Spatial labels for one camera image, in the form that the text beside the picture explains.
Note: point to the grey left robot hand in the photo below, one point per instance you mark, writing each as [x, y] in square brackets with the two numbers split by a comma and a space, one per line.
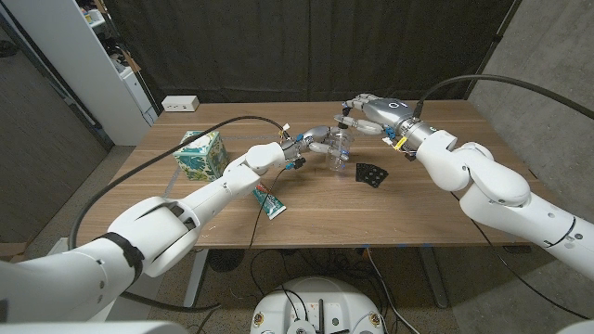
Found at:
[315, 137]

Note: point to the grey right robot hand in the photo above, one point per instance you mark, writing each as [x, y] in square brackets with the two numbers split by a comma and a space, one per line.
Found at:
[387, 116]

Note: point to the clear pump dispenser bottle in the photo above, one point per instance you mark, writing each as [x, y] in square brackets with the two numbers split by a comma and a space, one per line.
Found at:
[339, 163]

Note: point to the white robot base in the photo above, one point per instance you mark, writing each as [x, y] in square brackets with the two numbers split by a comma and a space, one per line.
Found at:
[320, 301]

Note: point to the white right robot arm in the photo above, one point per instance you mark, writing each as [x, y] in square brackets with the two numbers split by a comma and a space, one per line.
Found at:
[487, 181]

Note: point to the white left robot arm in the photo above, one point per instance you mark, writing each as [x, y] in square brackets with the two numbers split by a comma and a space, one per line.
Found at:
[153, 232]

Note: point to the green red toothpaste tube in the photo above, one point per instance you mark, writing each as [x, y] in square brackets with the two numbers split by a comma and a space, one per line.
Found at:
[274, 206]

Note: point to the teal floral tissue box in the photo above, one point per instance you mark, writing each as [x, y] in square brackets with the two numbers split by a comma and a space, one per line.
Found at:
[199, 162]

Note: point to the white power strip box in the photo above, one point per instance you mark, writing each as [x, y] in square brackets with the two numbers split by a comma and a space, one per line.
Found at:
[180, 103]

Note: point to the brown cardboard box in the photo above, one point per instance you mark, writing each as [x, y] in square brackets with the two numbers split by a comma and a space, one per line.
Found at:
[11, 250]

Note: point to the black backdrop curtain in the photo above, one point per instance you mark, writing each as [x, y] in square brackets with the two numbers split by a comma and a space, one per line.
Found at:
[306, 46]

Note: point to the black backdrop stand pole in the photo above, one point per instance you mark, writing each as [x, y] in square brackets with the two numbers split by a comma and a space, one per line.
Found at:
[494, 42]

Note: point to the black round floor fan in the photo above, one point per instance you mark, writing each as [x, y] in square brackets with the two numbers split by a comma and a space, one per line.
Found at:
[225, 260]

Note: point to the grey table leg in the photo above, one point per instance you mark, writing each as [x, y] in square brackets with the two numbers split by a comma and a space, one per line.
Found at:
[434, 278]
[195, 283]

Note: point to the white storage cabinet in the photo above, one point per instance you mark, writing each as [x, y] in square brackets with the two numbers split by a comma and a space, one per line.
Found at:
[83, 60]

